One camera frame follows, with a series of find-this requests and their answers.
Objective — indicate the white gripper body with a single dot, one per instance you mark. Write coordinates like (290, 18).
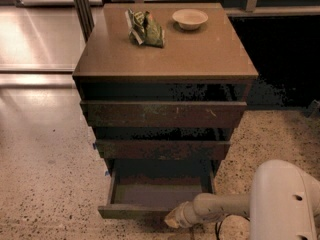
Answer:
(185, 210)

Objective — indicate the drawer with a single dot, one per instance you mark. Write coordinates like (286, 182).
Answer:
(140, 195)
(171, 114)
(162, 150)

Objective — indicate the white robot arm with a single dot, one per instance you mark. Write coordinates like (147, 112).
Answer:
(283, 204)

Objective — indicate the brown drawer cabinet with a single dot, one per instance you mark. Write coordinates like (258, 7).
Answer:
(207, 64)

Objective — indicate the crumpled green chip bag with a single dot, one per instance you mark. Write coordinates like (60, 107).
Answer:
(144, 29)

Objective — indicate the white ceramic bowl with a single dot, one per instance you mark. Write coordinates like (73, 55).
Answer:
(190, 19)

